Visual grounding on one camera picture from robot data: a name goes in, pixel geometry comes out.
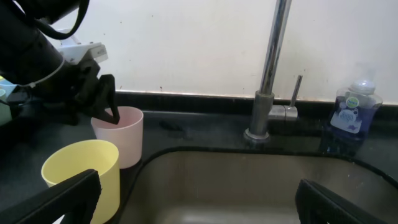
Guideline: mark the pink cup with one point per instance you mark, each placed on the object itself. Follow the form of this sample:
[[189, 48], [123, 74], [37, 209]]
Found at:
[[124, 143]]

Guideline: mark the steel sink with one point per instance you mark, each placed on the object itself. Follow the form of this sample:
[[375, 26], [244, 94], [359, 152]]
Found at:
[[224, 186]]

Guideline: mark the steel tap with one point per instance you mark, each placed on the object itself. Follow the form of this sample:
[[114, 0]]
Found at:
[[273, 46]]

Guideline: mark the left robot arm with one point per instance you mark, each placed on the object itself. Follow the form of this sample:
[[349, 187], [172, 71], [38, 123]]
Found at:
[[25, 46]]

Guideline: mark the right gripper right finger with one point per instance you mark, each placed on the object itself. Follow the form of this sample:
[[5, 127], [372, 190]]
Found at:
[[323, 205]]

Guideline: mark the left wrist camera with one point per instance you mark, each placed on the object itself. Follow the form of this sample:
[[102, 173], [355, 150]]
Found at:
[[84, 53]]

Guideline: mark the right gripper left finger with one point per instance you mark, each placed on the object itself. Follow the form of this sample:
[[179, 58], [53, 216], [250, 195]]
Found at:
[[62, 199]]

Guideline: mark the blue soap bottle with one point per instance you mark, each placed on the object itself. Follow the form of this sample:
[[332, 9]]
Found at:
[[351, 124]]

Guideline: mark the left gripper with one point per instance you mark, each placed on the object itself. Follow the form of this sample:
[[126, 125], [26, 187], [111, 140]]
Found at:
[[71, 87]]

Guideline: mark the yellow cup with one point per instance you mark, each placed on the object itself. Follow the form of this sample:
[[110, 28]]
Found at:
[[102, 161]]

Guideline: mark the blue cup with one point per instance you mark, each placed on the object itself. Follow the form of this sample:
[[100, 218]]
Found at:
[[7, 86]]

